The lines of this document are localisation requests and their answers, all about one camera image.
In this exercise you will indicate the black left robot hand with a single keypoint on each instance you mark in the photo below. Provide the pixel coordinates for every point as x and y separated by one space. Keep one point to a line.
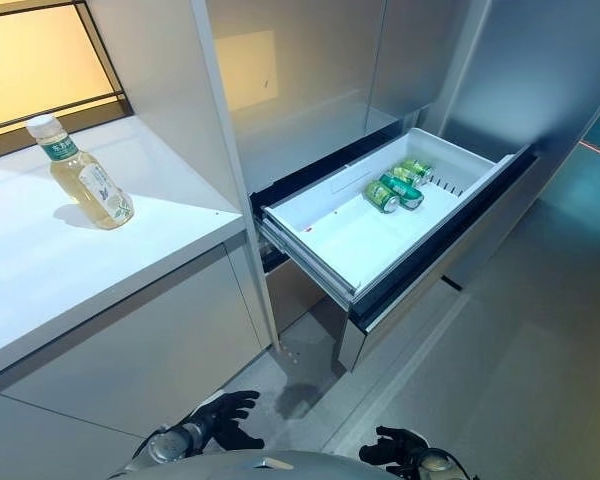
232 415

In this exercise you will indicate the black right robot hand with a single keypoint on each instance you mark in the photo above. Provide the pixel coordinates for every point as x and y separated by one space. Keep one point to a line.
391 446

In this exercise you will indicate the white fridge drawer bin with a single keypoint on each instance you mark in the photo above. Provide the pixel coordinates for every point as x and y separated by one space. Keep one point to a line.
380 210

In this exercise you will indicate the silver fridge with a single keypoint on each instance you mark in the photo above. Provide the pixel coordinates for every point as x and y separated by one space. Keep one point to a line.
360 125

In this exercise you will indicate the grey robot torso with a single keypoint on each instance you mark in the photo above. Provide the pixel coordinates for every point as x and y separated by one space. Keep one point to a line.
285 466

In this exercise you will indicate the white counter cabinet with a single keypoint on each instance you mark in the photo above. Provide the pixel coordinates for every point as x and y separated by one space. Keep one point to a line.
105 280

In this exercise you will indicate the green drink can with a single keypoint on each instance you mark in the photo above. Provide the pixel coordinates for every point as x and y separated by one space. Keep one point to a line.
382 196
402 187
416 170

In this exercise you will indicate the green tea plastic bottle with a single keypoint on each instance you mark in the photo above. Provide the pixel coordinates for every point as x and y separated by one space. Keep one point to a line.
91 180

